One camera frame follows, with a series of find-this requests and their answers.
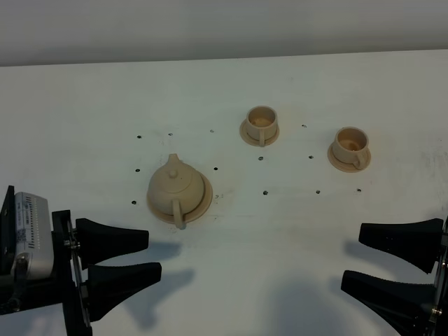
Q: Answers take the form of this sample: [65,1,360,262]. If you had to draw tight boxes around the beige teapot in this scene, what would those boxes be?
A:
[147,153,204,229]

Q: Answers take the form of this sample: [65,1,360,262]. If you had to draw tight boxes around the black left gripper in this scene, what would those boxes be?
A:
[1,185,162,335]

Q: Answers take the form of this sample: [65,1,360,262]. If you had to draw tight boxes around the beige saucer near centre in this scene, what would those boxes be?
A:
[239,120,280,147]

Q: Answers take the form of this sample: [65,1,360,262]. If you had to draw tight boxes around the beige teacup near centre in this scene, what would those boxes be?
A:
[246,106,279,147]

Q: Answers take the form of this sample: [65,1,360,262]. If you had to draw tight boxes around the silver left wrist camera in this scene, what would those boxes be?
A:
[11,192,54,280]

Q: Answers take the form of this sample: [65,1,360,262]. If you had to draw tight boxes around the beige saucer far right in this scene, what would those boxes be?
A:
[328,141,371,173]

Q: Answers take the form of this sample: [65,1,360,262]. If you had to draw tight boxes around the beige teacup far right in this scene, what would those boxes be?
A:
[333,127,369,151]

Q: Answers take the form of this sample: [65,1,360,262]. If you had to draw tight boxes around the beige teapot saucer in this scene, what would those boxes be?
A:
[146,173,213,224]

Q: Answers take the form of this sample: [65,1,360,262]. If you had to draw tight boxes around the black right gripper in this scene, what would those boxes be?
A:
[341,218,447,336]

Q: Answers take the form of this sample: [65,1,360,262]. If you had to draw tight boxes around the beige teacup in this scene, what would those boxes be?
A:
[246,106,279,147]
[333,127,369,151]

